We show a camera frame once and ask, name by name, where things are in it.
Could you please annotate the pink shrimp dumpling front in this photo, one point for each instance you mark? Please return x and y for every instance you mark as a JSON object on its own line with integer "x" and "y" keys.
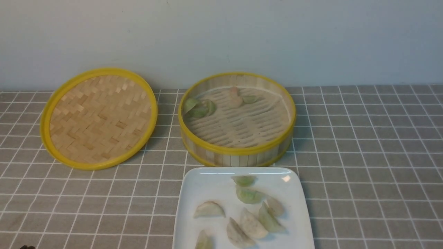
{"x": 236, "y": 102}

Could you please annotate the yellow-rimmed bamboo steamer lid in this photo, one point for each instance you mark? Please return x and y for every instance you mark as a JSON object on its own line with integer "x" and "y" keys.
{"x": 99, "y": 119}

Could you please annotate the white square plate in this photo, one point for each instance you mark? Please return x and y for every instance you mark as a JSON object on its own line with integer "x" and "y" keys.
{"x": 216, "y": 184}

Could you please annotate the white mesh steamer liner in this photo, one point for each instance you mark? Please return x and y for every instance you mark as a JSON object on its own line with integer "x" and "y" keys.
{"x": 248, "y": 126}

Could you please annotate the pink shrimp dumpling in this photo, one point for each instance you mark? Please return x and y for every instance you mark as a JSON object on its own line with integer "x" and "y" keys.
{"x": 234, "y": 92}
{"x": 236, "y": 102}

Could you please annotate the green dumpling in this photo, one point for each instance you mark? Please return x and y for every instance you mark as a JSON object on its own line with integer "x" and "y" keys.
{"x": 198, "y": 112}
{"x": 211, "y": 106}
{"x": 189, "y": 104}
{"x": 244, "y": 181}
{"x": 250, "y": 99}

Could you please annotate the greenish dumpling plate right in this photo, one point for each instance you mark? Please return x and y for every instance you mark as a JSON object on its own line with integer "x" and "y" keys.
{"x": 269, "y": 222}

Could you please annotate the pale dumpling plate bottom left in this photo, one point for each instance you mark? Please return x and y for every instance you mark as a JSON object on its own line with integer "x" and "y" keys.
{"x": 204, "y": 241}

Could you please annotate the green dumpling plate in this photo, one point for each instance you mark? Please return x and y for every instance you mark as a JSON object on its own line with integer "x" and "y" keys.
{"x": 248, "y": 195}

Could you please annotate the green dumpling front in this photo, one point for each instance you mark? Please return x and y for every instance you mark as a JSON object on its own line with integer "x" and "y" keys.
{"x": 244, "y": 181}

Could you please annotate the pink shrimp dumpling back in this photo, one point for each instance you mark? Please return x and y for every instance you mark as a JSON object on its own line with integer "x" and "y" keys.
{"x": 234, "y": 92}

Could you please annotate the pale dumpling plate centre left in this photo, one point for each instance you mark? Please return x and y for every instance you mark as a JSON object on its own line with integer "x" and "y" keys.
{"x": 237, "y": 236}

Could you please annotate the dark object bottom left corner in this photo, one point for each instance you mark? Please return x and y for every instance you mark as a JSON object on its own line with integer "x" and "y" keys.
{"x": 27, "y": 247}

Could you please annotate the pale dumpling plate far right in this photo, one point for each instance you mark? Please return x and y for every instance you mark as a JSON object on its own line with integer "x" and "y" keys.
{"x": 275, "y": 208}

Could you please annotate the pale dumpling plate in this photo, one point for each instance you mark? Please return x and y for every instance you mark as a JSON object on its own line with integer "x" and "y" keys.
{"x": 237, "y": 236}
{"x": 275, "y": 208}
{"x": 204, "y": 241}
{"x": 209, "y": 209}
{"x": 251, "y": 225}

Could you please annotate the yellow-rimmed bamboo steamer basket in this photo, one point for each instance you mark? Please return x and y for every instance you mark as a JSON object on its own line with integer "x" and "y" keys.
{"x": 216, "y": 156}

